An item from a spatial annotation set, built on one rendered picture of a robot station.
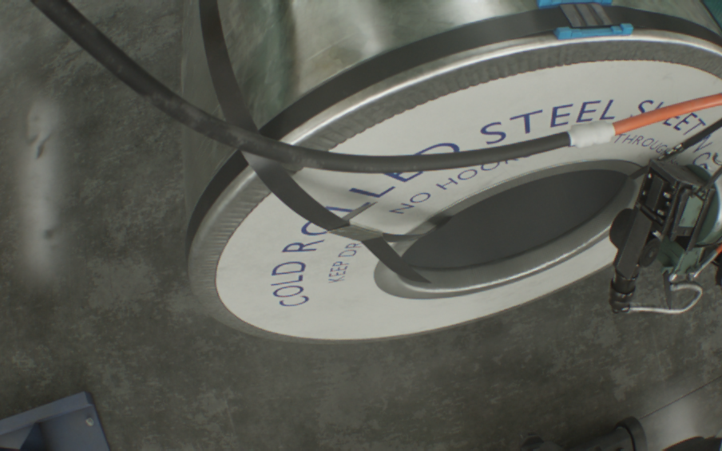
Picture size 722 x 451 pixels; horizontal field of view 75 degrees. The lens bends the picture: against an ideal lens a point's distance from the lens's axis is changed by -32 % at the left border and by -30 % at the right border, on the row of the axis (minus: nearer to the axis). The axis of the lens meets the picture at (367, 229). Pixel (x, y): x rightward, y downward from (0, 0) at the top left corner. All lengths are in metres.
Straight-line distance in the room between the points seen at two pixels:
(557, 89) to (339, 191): 0.30
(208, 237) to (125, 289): 1.29
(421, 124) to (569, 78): 0.19
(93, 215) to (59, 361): 0.60
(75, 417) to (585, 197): 1.75
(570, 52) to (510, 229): 0.83
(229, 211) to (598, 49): 0.48
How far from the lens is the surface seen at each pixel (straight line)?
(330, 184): 0.76
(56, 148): 2.56
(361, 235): 0.77
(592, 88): 0.73
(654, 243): 1.00
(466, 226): 1.40
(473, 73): 0.62
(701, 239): 1.05
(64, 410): 2.10
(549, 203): 1.42
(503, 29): 0.62
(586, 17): 0.65
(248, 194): 0.74
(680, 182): 0.93
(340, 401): 1.83
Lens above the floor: 1.81
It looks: 68 degrees down
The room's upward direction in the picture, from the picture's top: 5 degrees counter-clockwise
